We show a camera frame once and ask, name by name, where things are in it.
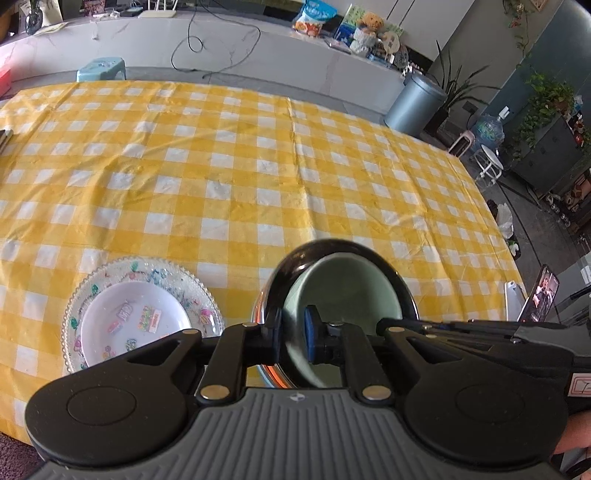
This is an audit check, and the yellow checked tablecloth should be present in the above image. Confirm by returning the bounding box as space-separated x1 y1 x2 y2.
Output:
0 80 527 444

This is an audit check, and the black smartphone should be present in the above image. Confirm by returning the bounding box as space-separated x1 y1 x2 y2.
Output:
517 264 559 323

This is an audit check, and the grey trash can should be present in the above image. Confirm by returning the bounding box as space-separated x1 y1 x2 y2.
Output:
384 71 448 138

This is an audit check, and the white television cabinet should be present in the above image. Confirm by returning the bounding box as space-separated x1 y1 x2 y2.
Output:
0 9 402 116

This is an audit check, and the brown teddy bear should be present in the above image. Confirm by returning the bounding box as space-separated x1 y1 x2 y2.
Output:
353 13 384 51

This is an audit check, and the light blue plastic stool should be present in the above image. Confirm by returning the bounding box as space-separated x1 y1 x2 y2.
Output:
76 56 129 83

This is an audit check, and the pale green ceramic bowl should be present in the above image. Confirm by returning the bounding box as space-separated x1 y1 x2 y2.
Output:
283 251 403 388

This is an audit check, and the black bowl with green inside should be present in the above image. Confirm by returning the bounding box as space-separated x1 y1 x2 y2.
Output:
252 239 419 391

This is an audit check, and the green vine plant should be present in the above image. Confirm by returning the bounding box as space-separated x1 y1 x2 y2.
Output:
510 71 575 160

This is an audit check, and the clear glass plate with stickers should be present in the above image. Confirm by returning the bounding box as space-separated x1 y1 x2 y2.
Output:
61 258 225 374

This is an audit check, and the white printed plate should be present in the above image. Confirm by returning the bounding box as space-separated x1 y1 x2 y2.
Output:
81 281 192 370

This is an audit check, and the dark grey cabinet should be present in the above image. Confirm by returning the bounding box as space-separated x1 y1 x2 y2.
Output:
510 115 591 195

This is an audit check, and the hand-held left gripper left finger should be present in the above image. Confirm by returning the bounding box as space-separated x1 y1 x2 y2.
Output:
124 307 283 406

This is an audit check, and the white router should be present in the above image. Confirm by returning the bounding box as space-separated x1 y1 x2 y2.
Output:
139 0 178 18

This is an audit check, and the white phone stand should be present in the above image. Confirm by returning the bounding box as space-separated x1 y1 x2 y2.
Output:
504 281 527 321

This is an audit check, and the blue water bottle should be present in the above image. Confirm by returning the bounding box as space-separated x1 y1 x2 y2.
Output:
473 106 506 148

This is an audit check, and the white plastic bag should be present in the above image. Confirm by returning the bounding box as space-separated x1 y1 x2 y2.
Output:
496 203 515 241

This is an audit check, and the orange steel bowl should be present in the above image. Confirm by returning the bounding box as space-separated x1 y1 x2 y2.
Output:
252 351 301 393

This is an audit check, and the person's right forearm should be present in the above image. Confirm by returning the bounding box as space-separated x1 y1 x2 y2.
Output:
551 408 591 480

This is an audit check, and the tall leafy potted plant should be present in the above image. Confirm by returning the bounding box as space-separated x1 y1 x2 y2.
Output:
434 41 500 134

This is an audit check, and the blue snack bag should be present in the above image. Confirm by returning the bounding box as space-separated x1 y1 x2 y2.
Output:
294 0 338 37

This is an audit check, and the pink stool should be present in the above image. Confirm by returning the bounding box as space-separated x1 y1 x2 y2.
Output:
449 130 476 155

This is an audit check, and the black cable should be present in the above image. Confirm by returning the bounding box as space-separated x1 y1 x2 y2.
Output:
171 9 262 75

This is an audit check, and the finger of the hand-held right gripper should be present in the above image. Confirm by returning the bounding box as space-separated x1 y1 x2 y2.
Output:
376 318 522 344

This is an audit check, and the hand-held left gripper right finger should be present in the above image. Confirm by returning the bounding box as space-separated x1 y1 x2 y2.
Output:
304 305 462 401

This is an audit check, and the white round stool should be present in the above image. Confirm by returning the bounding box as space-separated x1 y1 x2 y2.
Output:
475 144 504 182

